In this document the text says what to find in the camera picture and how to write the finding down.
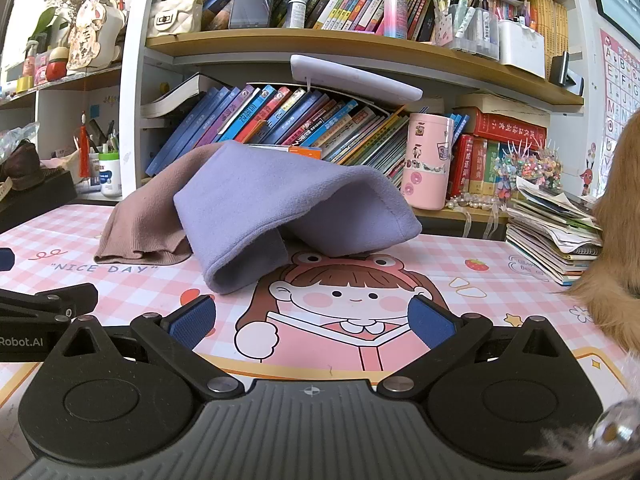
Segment wooden bookshelf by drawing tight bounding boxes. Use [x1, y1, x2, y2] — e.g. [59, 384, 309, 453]
[120, 0, 586, 226]

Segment white side shelf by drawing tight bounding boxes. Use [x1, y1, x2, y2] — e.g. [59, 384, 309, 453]
[0, 62, 123, 111]

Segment brown cloth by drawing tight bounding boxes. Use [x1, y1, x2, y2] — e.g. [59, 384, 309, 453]
[0, 140, 56, 191]

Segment alphabet wall poster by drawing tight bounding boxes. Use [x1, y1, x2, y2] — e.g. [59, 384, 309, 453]
[597, 30, 640, 196]

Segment red and cream doll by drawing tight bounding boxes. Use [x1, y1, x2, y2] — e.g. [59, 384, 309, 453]
[45, 46, 68, 82]

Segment orange furry cat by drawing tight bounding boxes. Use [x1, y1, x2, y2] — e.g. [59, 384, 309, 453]
[570, 110, 640, 356]

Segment bunch of pens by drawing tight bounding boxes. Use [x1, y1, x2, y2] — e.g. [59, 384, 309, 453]
[75, 120, 121, 156]

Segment white storage box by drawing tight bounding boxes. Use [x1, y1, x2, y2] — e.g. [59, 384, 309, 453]
[498, 19, 546, 79]

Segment white quilted handbag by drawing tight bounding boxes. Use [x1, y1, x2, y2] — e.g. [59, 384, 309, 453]
[146, 0, 203, 38]

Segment red tassel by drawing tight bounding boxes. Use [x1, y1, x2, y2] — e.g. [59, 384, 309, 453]
[77, 115, 93, 178]

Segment row of yellow books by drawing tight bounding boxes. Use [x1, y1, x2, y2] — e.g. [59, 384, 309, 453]
[530, 0, 571, 81]

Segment rainbow gradient bottle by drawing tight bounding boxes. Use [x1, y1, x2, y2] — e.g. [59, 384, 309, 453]
[382, 0, 411, 40]

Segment pink tumbler with stickers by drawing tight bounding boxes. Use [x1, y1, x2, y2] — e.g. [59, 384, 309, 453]
[401, 112, 455, 211]

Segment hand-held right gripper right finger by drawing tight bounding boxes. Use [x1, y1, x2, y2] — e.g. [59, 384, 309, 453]
[375, 294, 576, 401]

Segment clear holder of markers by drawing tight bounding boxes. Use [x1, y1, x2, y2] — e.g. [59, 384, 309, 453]
[432, 0, 501, 61]

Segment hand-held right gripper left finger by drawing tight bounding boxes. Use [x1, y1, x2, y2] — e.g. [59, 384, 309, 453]
[47, 295, 246, 403]

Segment row of blue spine books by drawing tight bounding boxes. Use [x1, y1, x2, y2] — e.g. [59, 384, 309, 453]
[145, 84, 416, 186]

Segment purple and mauve sweater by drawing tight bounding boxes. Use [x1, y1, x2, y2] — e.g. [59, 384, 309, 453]
[94, 141, 423, 296]

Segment colourful bead ornament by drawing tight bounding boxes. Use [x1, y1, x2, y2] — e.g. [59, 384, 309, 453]
[492, 141, 563, 201]

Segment white can with green rim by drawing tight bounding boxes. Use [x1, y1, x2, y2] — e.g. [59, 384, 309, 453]
[98, 152, 122, 197]

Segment black phone stand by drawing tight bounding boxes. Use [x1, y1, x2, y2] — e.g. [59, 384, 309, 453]
[550, 51, 584, 96]

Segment stack of magazines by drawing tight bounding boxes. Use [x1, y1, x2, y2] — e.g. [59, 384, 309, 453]
[505, 175, 606, 286]

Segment thick grey book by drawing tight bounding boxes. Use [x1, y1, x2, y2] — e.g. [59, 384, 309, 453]
[140, 74, 231, 120]

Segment pearl bead string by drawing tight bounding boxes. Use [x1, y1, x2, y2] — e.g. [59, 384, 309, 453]
[445, 194, 511, 212]

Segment row of red thick books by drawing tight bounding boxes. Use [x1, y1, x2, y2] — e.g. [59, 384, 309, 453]
[447, 92, 551, 198]

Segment dried flowers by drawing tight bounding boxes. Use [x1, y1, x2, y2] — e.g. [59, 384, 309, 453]
[27, 0, 98, 41]

